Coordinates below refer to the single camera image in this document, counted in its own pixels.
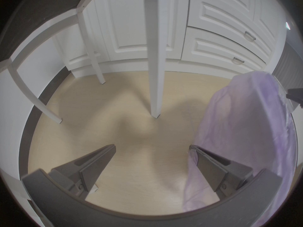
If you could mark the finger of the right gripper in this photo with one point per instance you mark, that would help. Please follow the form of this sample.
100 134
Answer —
297 94

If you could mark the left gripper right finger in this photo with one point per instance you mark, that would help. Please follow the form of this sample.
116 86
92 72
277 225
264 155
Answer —
220 171

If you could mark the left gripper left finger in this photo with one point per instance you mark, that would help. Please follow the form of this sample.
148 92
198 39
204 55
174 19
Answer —
94 169

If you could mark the purple plastic bag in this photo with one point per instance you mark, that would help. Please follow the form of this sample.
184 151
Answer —
248 126

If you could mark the white trash bin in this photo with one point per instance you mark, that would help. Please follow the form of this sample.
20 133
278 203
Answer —
236 138

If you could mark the grey curtain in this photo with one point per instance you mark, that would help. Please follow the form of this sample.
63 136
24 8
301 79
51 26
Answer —
291 63

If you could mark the square ceiling light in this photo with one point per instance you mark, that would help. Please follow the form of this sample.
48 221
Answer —
287 26

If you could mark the white wardrobe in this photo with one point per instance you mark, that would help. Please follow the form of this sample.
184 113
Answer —
213 20

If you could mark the grey and white chair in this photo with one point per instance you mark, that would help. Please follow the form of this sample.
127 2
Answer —
155 55

